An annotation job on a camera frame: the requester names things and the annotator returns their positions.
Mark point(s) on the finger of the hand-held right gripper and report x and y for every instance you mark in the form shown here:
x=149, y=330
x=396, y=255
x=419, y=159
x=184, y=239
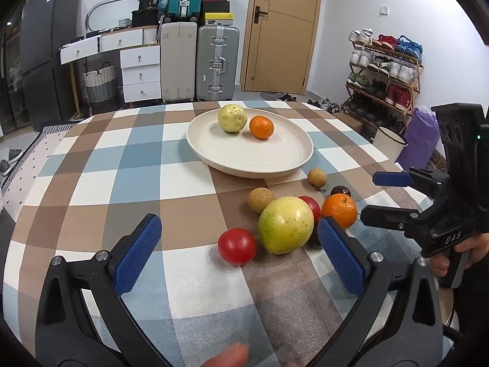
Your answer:
x=389, y=178
x=386, y=217

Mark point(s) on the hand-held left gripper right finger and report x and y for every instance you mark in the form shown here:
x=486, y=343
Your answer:
x=340, y=256

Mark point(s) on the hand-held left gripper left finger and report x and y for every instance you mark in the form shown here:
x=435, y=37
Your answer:
x=138, y=252

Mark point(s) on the orange mandarin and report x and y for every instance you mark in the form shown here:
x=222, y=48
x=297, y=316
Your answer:
x=261, y=127
x=340, y=210

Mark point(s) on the dark purple plum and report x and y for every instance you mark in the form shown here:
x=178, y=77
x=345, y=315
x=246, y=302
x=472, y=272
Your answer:
x=340, y=190

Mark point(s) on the red tomato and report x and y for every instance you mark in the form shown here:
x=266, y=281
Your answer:
x=237, y=246
x=311, y=204

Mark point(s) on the yellow-green passion fruit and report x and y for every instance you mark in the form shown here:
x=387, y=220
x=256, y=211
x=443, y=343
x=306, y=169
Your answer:
x=284, y=225

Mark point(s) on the brown longan with stem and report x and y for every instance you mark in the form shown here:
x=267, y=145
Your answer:
x=317, y=177

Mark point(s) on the cream round plate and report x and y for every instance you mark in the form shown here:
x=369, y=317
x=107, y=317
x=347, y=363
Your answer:
x=248, y=155

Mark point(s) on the person's right hand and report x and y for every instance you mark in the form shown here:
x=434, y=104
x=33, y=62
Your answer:
x=477, y=246

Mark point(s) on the person's left hand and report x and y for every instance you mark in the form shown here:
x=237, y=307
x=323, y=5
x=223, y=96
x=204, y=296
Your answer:
x=225, y=356

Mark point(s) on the white enamel basin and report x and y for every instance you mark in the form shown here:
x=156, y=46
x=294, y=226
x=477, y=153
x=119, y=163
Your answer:
x=387, y=141

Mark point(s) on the purple bag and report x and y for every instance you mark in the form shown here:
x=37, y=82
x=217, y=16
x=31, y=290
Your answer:
x=420, y=137

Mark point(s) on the pile of loose shoes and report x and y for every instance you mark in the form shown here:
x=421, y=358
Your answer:
x=328, y=106

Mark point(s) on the wooden shoe rack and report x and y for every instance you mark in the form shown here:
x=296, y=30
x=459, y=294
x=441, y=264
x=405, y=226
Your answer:
x=414, y=84

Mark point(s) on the rows of sneakers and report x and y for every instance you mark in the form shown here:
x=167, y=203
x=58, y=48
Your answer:
x=382, y=65

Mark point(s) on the white fan base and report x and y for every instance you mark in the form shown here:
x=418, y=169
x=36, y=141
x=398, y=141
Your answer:
x=272, y=95

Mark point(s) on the white dotted cloth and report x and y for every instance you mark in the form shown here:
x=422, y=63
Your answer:
x=30, y=153

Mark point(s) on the grey slipper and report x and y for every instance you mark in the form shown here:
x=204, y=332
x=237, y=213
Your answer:
x=4, y=167
x=14, y=154

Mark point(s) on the pale yellow passion fruit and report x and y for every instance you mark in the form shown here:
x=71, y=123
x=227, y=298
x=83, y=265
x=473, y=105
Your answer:
x=232, y=118

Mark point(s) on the wooden broom stick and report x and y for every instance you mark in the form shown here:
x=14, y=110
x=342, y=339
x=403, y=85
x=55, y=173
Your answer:
x=76, y=91

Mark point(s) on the woven laundry basket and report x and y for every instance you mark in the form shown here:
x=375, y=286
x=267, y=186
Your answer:
x=100, y=84

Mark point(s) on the white chest of drawers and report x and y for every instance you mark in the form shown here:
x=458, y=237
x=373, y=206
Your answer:
x=140, y=74

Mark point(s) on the wooden door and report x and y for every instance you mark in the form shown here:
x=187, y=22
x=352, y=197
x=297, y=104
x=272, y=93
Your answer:
x=282, y=34

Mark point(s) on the beige suitcase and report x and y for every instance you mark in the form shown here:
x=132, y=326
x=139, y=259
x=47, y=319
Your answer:
x=178, y=63

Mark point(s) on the silver suitcase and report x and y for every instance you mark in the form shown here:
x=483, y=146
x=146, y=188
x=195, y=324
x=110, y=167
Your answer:
x=217, y=63

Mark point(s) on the white desk with drawers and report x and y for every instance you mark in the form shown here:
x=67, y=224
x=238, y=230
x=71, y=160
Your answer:
x=114, y=40

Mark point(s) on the dark glass cabinet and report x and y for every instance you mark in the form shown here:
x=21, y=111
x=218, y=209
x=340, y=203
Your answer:
x=9, y=76

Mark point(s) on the dark grey refrigerator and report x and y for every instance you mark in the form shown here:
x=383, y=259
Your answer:
x=47, y=53

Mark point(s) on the black storage box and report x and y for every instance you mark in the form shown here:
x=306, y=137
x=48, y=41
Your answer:
x=145, y=18

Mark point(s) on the yellow and black shoe box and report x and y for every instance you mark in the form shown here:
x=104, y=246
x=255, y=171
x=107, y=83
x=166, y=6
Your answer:
x=216, y=19

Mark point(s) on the grey oval hoop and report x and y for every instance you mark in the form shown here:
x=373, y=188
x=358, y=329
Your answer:
x=100, y=4

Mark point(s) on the black bag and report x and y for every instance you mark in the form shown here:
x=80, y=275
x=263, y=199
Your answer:
x=149, y=0

